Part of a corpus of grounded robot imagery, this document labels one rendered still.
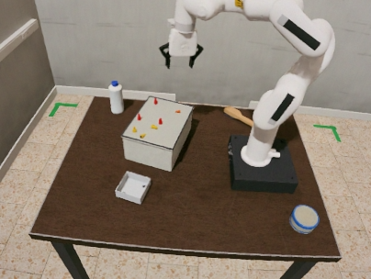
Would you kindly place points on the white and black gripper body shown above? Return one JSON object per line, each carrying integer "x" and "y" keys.
{"x": 184, "y": 44}

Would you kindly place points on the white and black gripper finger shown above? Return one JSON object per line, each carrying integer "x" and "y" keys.
{"x": 166, "y": 55}
{"x": 192, "y": 58}

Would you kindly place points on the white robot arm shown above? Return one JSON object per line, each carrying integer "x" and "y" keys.
{"x": 311, "y": 38}

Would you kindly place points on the white bottle with blue cap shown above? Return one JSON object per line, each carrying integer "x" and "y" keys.
{"x": 116, "y": 97}

